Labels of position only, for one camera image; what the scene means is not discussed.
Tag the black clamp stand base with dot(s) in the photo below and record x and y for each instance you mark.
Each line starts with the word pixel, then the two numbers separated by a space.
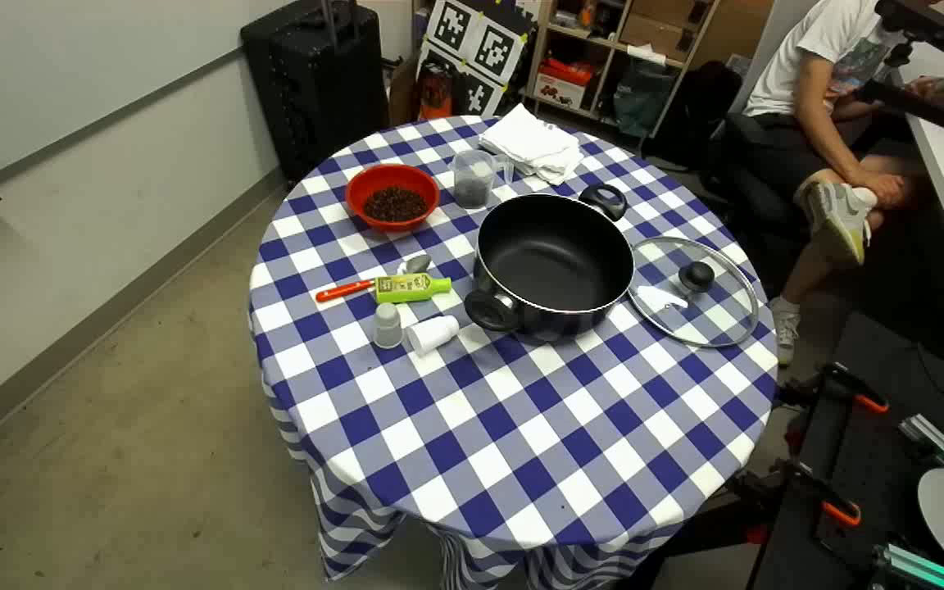
pixel 867 460

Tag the white salt shaker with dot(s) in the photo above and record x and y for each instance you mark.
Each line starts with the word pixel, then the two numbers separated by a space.
pixel 389 327

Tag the black speaker box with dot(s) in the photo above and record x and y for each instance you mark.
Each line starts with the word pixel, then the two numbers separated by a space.
pixel 320 78

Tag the red bowl with beans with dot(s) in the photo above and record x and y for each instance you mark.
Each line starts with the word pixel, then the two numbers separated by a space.
pixel 391 196

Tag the wooden shelf unit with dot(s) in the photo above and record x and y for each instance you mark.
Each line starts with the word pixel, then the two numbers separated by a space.
pixel 622 63

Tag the folded white towels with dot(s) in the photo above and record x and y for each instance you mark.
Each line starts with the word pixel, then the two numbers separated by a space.
pixel 535 144

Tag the white small cup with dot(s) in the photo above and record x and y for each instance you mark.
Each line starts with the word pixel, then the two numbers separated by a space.
pixel 433 333

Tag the black cooking pot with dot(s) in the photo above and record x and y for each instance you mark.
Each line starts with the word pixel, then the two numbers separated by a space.
pixel 548 267

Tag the blue white checkered tablecloth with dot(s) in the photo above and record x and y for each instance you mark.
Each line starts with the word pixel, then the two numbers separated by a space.
pixel 573 460

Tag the glass lid with black knob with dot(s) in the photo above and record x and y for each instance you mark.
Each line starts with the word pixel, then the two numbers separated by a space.
pixel 694 293

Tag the fiducial marker board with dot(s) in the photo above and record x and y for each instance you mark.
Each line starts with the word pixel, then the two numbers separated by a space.
pixel 479 43

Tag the small black round object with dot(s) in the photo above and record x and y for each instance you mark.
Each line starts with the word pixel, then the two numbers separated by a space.
pixel 607 200

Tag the seated person in white shirt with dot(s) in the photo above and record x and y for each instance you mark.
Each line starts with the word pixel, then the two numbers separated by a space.
pixel 802 124

